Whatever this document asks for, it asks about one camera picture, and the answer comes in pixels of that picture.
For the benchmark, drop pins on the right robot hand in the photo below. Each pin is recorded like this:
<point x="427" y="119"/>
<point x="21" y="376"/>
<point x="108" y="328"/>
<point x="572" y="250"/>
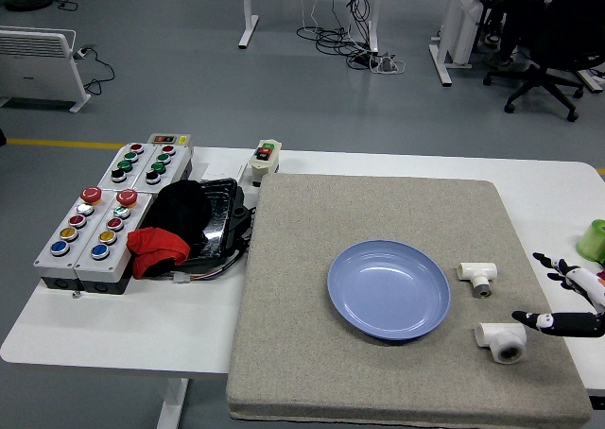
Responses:
<point x="583" y="324"/>

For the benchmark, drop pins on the large white tee pipe fitting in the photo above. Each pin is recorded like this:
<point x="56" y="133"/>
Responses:
<point x="501" y="337"/>

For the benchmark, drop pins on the white tee pipe metal thread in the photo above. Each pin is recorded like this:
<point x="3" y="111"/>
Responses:
<point x="477" y="272"/>

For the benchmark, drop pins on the blue plate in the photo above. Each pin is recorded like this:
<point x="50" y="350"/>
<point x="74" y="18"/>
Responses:
<point x="373" y="306"/>

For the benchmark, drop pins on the green cup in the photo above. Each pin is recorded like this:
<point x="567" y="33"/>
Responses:
<point x="593" y="242"/>

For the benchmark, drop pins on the grey-brown mat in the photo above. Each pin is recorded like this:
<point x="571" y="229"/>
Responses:
<point x="331" y="377"/>

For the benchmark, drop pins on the black office chair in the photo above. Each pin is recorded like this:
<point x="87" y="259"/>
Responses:
<point x="558" y="37"/>

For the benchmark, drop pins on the person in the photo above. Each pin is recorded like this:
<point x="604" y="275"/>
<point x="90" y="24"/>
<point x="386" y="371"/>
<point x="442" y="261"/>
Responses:
<point x="513" y="27"/>

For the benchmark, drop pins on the white desk side panel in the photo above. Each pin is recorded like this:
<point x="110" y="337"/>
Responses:
<point x="461" y="27"/>

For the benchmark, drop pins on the white desk leg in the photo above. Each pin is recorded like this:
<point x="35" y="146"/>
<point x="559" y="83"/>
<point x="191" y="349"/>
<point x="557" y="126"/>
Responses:
<point x="248" y="11"/>
<point x="373" y="18"/>

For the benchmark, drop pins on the black plastic tray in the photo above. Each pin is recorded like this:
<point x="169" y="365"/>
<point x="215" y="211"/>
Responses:
<point x="219" y="221"/>

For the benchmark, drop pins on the white paper sheet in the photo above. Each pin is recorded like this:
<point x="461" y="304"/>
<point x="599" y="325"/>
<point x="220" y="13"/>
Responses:
<point x="222" y="169"/>

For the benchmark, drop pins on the black cloth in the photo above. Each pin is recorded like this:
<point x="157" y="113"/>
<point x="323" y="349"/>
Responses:
<point x="179" y="207"/>

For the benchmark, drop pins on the red cloth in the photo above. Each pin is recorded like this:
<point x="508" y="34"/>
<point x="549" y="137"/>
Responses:
<point x="153" y="247"/>

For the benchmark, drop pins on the white table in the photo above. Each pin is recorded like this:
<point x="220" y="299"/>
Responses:
<point x="142" y="325"/>

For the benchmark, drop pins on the button box green buttons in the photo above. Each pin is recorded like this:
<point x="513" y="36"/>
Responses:
<point x="160" y="166"/>
<point x="125" y="164"/>

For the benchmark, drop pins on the button box red mushroom button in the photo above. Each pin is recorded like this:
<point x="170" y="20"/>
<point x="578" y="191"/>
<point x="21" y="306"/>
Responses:
<point x="111" y="254"/>
<point x="71" y="245"/>

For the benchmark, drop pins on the white panel heater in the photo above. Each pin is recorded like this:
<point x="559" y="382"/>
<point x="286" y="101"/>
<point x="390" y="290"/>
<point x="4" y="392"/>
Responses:
<point x="33" y="65"/>

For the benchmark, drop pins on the white switch box green red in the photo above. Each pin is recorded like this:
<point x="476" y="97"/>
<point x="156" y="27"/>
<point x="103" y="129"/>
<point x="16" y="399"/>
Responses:
<point x="264" y="162"/>

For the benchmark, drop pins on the small grey rocker switch box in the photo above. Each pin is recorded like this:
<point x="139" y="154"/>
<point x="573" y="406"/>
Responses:
<point x="168" y="139"/>

